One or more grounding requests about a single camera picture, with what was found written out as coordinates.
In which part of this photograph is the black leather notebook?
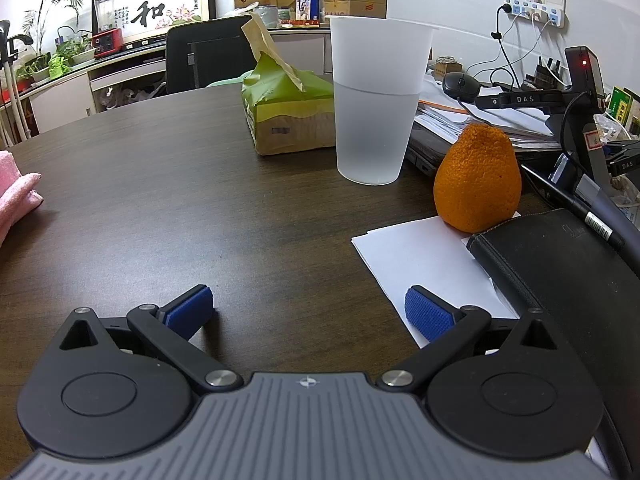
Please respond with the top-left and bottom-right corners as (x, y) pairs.
(466, 208), (640, 480)

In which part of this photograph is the translucent plastic cup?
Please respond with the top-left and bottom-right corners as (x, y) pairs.
(327, 16), (435, 186)

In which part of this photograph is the pink towel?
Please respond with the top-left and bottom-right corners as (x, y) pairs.
(0, 150), (44, 248)

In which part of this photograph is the open cardboard box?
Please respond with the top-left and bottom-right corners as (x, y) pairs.
(317, 0), (389, 19)

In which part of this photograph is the beige low cabinet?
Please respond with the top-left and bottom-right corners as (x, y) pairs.
(27, 26), (333, 134)

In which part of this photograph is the orange citrus fruit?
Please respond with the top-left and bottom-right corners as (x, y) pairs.
(433, 123), (523, 234)

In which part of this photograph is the framed calligraphy flower picture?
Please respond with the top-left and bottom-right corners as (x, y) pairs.
(91, 0), (217, 47)

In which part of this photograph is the potted green plant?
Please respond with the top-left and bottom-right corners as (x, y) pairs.
(15, 0), (99, 83)

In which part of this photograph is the black computer mouse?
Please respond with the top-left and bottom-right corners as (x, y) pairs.
(442, 72), (484, 100)

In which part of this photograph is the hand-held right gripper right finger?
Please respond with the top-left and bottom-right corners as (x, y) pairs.
(376, 285), (558, 395)

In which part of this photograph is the green yellow box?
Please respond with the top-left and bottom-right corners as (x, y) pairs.
(606, 86), (640, 137)

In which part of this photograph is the black cable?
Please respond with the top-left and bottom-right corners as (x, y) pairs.
(466, 4), (517, 88)

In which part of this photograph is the black office chair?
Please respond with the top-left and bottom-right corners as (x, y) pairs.
(164, 15), (262, 95)

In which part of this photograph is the white paper sheet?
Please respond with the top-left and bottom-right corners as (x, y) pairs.
(351, 211), (522, 350)

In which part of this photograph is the red blender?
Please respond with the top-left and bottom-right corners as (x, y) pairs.
(91, 0), (124, 59)

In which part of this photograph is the metal crutch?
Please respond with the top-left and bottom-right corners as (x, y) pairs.
(0, 19), (34, 147)

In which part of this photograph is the black pen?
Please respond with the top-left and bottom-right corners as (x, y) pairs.
(519, 164), (627, 250)

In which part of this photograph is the black device with red light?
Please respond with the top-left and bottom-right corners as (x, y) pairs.
(474, 46), (640, 196)

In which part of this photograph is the green tissue pack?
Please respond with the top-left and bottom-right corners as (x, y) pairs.
(241, 12), (337, 157)

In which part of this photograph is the grey laptop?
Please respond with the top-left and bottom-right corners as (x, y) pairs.
(404, 127), (468, 177)

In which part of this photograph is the white power strip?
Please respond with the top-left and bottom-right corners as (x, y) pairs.
(502, 0), (569, 29)

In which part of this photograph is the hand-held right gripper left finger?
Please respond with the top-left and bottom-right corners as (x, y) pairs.
(59, 284), (244, 395)

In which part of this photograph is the stack of papers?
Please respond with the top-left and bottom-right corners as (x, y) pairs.
(412, 74), (562, 152)

